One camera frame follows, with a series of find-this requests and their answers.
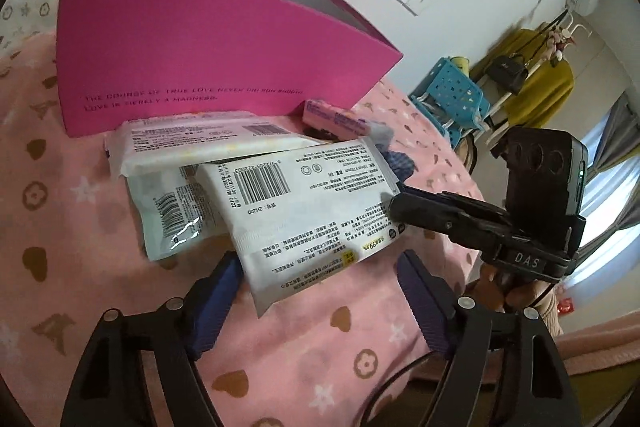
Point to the person's right forearm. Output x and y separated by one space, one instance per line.
552 312

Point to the window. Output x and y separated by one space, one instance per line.
610 217

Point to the person's right hand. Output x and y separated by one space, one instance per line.
525 294

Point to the large white wipes pack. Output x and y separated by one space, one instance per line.
300 227

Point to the yellow garment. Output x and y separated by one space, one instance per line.
540 92

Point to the blue plastic basket rack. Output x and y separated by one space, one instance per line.
450 92

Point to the blue checked scrunchie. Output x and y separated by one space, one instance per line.
400 164

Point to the white coat rack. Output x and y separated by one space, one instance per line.
565 32

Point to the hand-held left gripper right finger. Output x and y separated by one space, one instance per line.
422 302

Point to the black handbag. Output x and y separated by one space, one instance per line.
507 72

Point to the flat white wipes pack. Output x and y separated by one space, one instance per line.
200 142

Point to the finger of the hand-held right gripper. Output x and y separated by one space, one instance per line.
460 202
440 217

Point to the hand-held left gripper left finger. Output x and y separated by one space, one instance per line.
215 307

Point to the pink floral tissue pack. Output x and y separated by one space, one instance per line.
335 119

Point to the pink cardboard box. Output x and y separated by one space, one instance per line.
200 47

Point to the pale green wipes pack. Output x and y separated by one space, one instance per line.
165 207

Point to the grey curtain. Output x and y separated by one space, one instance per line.
612 132

